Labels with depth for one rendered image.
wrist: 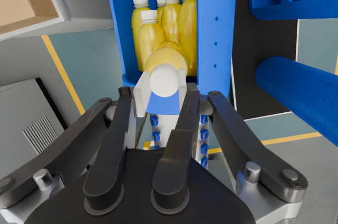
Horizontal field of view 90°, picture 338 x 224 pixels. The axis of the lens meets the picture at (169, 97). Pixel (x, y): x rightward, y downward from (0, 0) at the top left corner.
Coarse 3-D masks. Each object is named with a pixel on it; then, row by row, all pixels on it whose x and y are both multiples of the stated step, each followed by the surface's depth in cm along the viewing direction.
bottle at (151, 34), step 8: (144, 24) 40; (152, 24) 40; (144, 32) 39; (152, 32) 39; (160, 32) 40; (144, 40) 40; (152, 40) 40; (160, 40) 40; (144, 48) 41; (152, 48) 40; (144, 56) 42; (144, 64) 43
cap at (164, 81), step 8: (152, 72) 22; (160, 72) 21; (168, 72) 21; (176, 72) 22; (152, 80) 21; (160, 80) 21; (168, 80) 21; (176, 80) 21; (152, 88) 22; (160, 88) 22; (168, 88) 22; (176, 88) 22; (160, 96) 22; (168, 96) 22
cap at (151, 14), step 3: (141, 12) 39; (144, 12) 39; (147, 12) 38; (150, 12) 39; (153, 12) 39; (156, 12) 40; (141, 15) 40; (144, 15) 39; (147, 15) 39; (150, 15) 39; (153, 15) 39; (156, 15) 40; (144, 18) 39; (147, 18) 39; (150, 18) 39; (153, 18) 39; (156, 18) 40
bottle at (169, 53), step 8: (168, 40) 37; (160, 48) 27; (168, 48) 26; (176, 48) 29; (152, 56) 25; (160, 56) 24; (168, 56) 24; (176, 56) 25; (184, 56) 30; (152, 64) 24; (160, 64) 23; (168, 64) 23; (176, 64) 24; (184, 64) 25
